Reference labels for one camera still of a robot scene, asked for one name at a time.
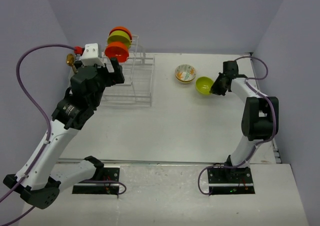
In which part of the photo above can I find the white wire dish rack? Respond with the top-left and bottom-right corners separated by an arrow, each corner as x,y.
101,35 -> 155,107

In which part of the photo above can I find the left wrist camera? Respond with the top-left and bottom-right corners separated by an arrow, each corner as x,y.
74,43 -> 105,67

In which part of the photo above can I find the green bowl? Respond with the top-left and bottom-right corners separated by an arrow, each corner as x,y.
107,30 -> 132,48
195,76 -> 214,95

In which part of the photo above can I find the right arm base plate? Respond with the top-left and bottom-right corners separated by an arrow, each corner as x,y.
207,165 -> 255,195

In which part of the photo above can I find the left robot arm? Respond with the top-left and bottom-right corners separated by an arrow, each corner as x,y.
3,58 -> 125,209

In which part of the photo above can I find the orange bowl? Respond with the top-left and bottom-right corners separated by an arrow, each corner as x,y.
104,42 -> 129,63
109,26 -> 132,40

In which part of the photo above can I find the white floral patterned bowl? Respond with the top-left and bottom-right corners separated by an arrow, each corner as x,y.
174,64 -> 197,81

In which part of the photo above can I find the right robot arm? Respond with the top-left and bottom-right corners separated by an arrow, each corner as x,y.
208,60 -> 279,183

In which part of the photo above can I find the blue yellow patterned bowl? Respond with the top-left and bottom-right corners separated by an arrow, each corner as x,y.
175,77 -> 195,84

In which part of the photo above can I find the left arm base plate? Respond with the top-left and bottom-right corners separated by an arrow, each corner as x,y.
72,167 -> 120,195

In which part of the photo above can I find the brass wooden utensil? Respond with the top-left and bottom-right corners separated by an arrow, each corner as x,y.
66,54 -> 78,74

